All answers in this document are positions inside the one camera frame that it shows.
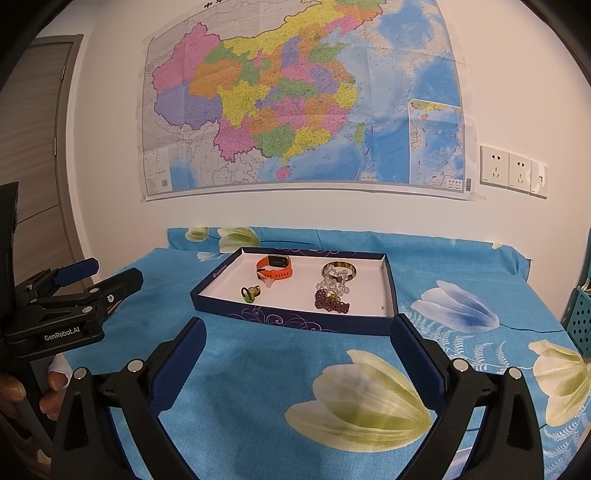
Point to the blue floral cloth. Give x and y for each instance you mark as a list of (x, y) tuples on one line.
[(258, 369)]

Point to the orange wristwatch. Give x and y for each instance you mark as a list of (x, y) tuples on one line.
[(277, 273)]

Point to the pale pink pendant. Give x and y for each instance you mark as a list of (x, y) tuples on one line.
[(267, 279)]

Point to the person's left hand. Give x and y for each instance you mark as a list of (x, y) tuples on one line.
[(51, 399)]

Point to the colourful wall map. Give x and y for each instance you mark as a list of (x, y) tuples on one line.
[(300, 101)]

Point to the teal plastic basket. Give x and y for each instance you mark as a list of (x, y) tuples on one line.
[(579, 318)]

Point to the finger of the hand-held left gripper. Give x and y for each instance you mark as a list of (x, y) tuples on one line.
[(76, 270), (115, 286)]

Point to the tortoiseshell bangle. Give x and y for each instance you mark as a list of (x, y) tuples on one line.
[(339, 265)]

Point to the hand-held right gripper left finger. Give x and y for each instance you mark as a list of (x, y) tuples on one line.
[(178, 364)]

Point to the wooden door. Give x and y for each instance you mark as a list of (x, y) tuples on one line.
[(37, 161)]

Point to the white wall socket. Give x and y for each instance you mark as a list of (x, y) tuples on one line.
[(520, 171), (494, 166)]

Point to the white wall switch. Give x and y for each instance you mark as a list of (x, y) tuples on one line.
[(539, 179)]

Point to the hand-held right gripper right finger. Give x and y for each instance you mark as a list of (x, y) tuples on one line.
[(415, 355)]

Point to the dark blue box tray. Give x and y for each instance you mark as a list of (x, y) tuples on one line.
[(295, 295)]

